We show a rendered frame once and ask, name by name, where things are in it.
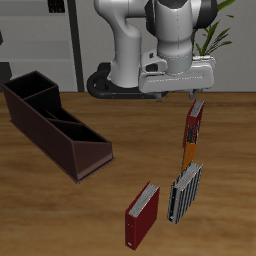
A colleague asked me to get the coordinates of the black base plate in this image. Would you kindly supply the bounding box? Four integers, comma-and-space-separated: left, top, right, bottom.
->
86, 62, 169, 100

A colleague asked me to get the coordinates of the dark brown desk caddy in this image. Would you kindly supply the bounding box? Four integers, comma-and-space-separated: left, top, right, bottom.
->
1, 70, 115, 184

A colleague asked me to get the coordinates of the grey shelf unit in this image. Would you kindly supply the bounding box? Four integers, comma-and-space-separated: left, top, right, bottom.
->
0, 0, 85, 93

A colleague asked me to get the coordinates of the green pot plant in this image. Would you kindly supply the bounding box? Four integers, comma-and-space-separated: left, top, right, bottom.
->
192, 0, 236, 57

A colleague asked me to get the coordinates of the orange and red book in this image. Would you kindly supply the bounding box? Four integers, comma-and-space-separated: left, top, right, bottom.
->
180, 98, 206, 173

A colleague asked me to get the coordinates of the black and white striped book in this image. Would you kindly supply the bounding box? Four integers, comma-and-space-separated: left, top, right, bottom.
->
167, 160, 204, 224

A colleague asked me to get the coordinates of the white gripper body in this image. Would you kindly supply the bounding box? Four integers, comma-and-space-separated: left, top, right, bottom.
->
138, 55, 217, 94

